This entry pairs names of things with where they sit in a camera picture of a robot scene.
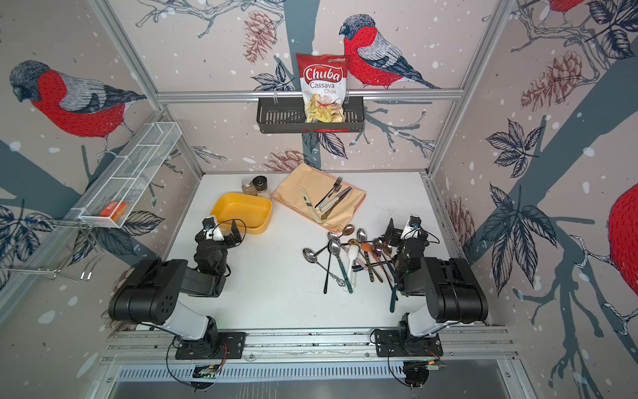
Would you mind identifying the yellow plastic storage box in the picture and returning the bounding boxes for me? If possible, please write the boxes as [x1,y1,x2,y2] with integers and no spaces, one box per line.
[210,193,273,235]

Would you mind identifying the white plastic spoon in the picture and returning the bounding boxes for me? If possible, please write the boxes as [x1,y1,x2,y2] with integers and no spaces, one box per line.
[347,239,359,289]

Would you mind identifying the copper rose gold spoon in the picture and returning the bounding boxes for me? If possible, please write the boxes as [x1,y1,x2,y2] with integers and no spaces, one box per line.
[327,224,355,240]

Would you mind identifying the green handled steel spoon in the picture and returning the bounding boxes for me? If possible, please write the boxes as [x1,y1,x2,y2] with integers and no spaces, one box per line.
[328,239,353,294]

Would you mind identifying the blue metal spoon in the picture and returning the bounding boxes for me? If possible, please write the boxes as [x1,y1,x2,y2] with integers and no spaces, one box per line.
[323,233,334,294]

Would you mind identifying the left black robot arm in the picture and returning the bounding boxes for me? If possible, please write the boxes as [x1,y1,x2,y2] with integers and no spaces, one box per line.
[108,216,248,360]

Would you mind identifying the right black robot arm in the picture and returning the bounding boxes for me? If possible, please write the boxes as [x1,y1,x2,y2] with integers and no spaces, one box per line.
[380,216,488,357]

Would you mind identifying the orange plastic spoon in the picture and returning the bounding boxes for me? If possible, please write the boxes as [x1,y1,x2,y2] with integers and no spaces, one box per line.
[368,243,392,284]

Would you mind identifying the orange box on shelf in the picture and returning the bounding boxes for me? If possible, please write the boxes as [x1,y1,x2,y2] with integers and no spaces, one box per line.
[98,201,127,222]

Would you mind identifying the glass spice jar brown contents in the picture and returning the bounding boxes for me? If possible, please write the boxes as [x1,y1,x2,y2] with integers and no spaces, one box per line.
[241,178,257,196]

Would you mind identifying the glass spice jar black lid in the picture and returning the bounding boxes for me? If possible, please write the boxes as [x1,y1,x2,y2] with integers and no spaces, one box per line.
[252,176,272,200]

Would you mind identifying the beige cloth napkin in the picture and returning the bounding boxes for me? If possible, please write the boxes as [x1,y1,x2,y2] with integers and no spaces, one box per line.
[272,164,366,233]

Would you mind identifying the red cassava chips bag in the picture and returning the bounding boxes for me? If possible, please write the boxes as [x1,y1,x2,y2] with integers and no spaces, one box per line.
[297,53,350,123]

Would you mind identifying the pink handled steel spoon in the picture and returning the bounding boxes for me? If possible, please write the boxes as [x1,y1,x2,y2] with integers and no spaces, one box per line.
[357,228,383,283]

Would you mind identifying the dark green handled spoon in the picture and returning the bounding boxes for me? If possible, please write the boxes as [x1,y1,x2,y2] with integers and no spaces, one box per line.
[390,281,397,313]

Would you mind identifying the cream handled knife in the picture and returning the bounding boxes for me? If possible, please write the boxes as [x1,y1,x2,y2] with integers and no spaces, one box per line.
[300,187,323,224]

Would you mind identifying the white wire shelf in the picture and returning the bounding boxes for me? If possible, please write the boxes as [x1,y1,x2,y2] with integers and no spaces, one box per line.
[78,121,182,229]

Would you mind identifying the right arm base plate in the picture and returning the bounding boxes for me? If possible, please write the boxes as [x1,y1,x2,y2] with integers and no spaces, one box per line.
[369,329,444,358]

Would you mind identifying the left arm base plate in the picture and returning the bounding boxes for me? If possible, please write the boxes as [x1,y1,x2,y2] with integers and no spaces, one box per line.
[175,332,248,360]

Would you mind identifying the black wall basket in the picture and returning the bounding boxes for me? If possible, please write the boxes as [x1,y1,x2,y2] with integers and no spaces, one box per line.
[256,95,366,135]

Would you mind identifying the aluminium frame rail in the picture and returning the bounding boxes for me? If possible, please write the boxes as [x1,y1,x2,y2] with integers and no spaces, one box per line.
[98,324,519,363]

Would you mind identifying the wire hook rack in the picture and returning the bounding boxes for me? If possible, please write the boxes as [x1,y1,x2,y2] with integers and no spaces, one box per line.
[1,217,106,284]

